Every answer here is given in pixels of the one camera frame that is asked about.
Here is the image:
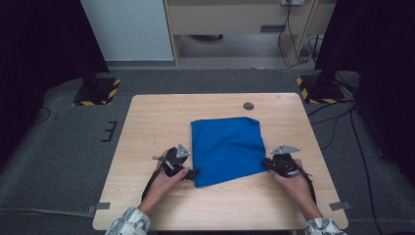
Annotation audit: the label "right hand-held gripper black cable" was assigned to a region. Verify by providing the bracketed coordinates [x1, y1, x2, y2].
[297, 165, 318, 206]

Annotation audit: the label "blue cloth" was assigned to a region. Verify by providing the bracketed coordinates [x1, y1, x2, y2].
[190, 116, 267, 189]

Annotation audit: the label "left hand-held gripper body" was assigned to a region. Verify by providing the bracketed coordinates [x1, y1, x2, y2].
[161, 142, 193, 178]

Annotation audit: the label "thin black floor cable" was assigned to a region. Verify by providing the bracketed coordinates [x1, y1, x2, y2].
[32, 107, 52, 125]

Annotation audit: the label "white panel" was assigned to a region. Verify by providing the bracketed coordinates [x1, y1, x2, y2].
[79, 0, 174, 62]

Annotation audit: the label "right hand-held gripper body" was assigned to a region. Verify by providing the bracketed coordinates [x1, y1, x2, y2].
[268, 144, 302, 179]

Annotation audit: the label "left hand-held gripper black cable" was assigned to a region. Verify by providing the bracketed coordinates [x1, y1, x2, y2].
[141, 156, 170, 203]

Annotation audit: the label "striped black stand base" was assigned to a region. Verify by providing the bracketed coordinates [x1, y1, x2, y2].
[72, 77, 121, 107]
[296, 74, 346, 105]

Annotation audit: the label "long black floor cable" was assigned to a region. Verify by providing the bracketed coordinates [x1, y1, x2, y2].
[349, 109, 378, 235]

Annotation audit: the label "light wooden desk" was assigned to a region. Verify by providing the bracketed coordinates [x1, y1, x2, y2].
[162, 0, 339, 68]

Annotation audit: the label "grey tape strip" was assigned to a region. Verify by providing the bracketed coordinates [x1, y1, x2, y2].
[328, 201, 353, 212]
[87, 202, 112, 214]

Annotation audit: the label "black hanging cables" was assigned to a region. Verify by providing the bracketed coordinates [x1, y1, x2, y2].
[277, 2, 321, 70]

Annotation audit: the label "person's left hand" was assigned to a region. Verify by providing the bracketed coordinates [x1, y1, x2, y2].
[142, 150, 191, 209]

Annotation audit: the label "person's right hand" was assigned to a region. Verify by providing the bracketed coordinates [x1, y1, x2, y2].
[272, 158, 318, 210]

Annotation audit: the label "black curtain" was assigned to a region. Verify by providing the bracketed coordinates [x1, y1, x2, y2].
[0, 0, 110, 167]
[314, 0, 415, 177]

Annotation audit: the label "hand-held gripper black cable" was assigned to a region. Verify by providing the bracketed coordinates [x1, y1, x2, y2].
[141, 156, 170, 203]
[297, 165, 318, 206]

